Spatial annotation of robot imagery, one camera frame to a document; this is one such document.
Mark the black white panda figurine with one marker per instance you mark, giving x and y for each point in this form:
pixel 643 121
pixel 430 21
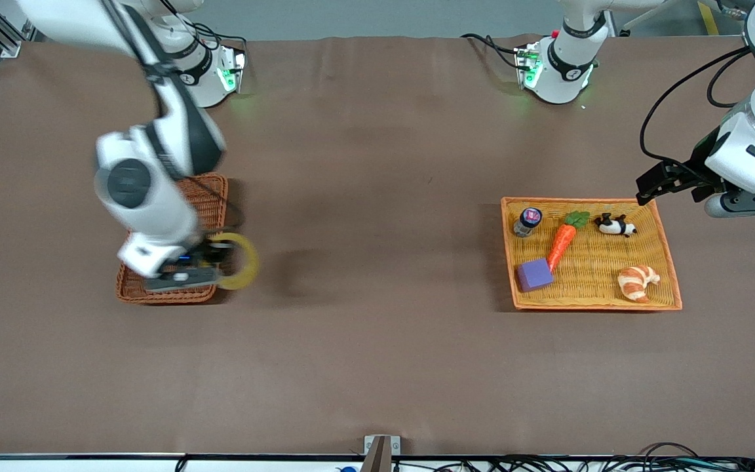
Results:
pixel 613 226

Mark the brown table cover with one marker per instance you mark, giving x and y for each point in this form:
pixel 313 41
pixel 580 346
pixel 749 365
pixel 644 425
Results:
pixel 377 196

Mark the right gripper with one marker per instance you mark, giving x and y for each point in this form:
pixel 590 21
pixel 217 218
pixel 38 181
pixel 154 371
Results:
pixel 208 255

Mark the yellow wicker basket orange rim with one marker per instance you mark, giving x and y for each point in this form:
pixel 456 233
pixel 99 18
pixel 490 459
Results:
pixel 594 262

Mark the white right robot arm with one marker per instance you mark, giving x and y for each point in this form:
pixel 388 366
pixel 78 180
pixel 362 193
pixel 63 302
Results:
pixel 154 196

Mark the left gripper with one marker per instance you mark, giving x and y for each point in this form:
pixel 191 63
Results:
pixel 699 160

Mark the orange-brown woven basket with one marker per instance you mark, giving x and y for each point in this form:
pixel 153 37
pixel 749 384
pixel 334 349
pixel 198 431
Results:
pixel 210 203

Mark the purple foam cube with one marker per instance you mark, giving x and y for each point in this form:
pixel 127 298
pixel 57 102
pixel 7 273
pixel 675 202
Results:
pixel 535 275

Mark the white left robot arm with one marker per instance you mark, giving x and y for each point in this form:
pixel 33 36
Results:
pixel 567 59

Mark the small bottle with printed cap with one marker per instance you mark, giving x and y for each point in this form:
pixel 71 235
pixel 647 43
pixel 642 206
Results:
pixel 528 221

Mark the metal bracket on table edge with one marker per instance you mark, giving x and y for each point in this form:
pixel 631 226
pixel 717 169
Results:
pixel 377 455

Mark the yellowish packing tape roll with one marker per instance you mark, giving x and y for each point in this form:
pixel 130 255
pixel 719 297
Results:
pixel 250 265

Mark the toy croissant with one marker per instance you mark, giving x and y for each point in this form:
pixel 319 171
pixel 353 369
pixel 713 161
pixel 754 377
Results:
pixel 636 282

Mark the orange toy carrot green leaf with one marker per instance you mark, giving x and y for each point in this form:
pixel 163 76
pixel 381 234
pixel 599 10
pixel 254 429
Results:
pixel 561 242

